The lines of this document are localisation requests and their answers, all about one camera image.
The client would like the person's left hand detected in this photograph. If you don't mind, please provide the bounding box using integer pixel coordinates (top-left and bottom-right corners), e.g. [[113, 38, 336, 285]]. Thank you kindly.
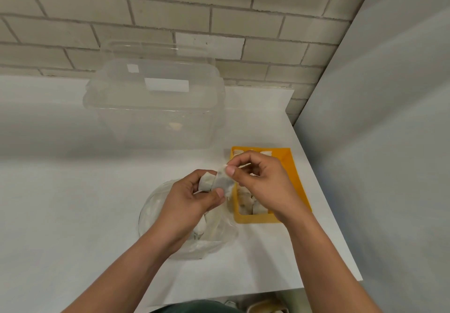
[[152, 169, 226, 252]]

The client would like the person's right hand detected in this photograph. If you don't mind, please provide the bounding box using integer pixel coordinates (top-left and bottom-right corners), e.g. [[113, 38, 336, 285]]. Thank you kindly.
[[225, 150, 300, 225]]

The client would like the person's right forearm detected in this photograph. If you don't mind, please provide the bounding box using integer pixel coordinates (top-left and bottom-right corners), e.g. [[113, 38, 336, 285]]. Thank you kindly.
[[272, 208, 383, 313]]

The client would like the person's left forearm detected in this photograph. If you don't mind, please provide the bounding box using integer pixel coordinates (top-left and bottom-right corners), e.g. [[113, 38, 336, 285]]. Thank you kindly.
[[68, 226, 192, 313]]

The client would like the clear plastic bag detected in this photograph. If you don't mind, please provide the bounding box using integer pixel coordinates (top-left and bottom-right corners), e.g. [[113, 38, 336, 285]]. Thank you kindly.
[[138, 179, 240, 261]]

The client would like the yellow plastic tray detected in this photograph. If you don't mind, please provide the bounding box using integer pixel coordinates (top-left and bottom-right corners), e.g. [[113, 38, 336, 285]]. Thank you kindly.
[[230, 146, 313, 225]]

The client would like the clear plastic storage box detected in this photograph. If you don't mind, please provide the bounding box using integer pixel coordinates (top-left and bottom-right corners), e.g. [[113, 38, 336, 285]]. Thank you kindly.
[[82, 60, 226, 149]]

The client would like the beige container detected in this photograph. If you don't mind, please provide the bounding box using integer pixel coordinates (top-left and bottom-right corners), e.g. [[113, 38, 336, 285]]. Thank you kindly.
[[245, 297, 293, 313]]

